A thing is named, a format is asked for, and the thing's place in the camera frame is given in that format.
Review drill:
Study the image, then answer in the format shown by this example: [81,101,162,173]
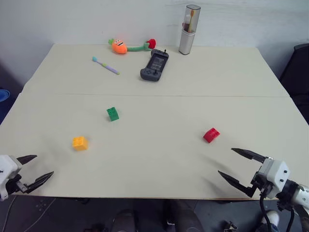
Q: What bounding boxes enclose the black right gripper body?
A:
[250,173,269,195]

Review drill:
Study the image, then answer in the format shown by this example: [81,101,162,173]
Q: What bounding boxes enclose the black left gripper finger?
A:
[23,171,55,194]
[16,155,38,166]

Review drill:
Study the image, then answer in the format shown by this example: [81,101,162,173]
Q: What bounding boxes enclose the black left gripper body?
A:
[4,174,28,195]

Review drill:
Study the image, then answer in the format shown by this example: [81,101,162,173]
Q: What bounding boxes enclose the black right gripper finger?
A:
[217,170,257,198]
[231,147,267,165]

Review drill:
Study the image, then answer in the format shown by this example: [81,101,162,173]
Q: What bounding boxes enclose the white shoe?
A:
[260,209,281,228]

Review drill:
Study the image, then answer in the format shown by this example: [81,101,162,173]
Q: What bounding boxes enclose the red toy brick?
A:
[203,127,221,144]

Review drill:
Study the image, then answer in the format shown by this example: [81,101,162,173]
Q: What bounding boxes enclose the yellow toy brick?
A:
[72,136,89,152]

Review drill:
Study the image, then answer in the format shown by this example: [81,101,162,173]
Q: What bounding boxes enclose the blue round object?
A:
[0,89,11,117]

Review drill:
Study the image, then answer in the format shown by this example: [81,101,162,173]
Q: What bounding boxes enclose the black chair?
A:
[279,43,309,117]

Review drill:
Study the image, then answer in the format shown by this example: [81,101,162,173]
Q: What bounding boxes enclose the green toy brick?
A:
[106,106,120,122]

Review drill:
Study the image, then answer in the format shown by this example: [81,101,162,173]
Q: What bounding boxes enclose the blue and purple toothbrush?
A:
[92,56,121,75]

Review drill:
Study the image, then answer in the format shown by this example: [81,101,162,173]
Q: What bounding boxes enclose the grey handheld game controller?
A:
[140,48,169,82]

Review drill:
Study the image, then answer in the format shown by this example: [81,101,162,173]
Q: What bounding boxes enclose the silver clear toothbrush travel case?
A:
[178,4,202,56]

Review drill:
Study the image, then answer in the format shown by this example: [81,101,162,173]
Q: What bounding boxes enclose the orange carrot plush toy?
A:
[108,38,128,55]

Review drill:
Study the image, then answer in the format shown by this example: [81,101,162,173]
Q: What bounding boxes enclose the orange toothbrush in case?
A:
[188,9,195,32]

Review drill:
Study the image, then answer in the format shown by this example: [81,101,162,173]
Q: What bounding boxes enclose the red rose plush toy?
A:
[126,38,157,53]

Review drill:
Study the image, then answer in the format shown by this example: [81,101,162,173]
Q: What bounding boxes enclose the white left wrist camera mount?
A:
[0,154,23,202]

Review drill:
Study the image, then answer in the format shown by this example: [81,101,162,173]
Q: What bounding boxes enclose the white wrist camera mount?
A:
[252,157,291,200]
[0,154,23,202]

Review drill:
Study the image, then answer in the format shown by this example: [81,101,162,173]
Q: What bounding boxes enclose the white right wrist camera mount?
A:
[252,157,291,200]

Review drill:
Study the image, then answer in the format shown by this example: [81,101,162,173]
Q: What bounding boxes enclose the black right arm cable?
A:
[259,187,295,232]

